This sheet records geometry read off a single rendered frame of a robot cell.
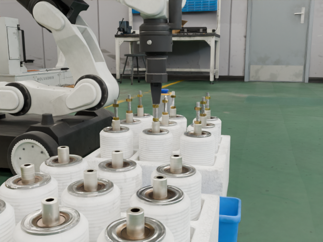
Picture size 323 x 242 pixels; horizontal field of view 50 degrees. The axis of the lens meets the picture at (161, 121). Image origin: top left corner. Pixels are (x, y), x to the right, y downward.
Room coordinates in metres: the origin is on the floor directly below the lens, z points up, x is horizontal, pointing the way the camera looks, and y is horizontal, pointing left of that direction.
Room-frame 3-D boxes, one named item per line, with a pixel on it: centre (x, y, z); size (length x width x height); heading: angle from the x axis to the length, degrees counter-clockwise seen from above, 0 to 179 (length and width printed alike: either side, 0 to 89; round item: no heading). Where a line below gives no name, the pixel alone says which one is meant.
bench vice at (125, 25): (5.67, 0.58, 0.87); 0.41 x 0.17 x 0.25; 164
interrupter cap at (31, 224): (0.43, 0.15, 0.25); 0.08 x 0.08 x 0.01
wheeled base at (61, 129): (1.50, 0.61, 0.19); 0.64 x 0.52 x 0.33; 74
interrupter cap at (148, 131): (0.95, 0.02, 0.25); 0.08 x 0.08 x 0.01
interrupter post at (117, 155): (0.65, 0.09, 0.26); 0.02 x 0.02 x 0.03
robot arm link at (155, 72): (0.95, 0.02, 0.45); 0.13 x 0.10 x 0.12; 4
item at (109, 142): (0.98, 0.13, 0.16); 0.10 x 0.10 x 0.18
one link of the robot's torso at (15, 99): (1.51, 0.64, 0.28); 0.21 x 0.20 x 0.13; 74
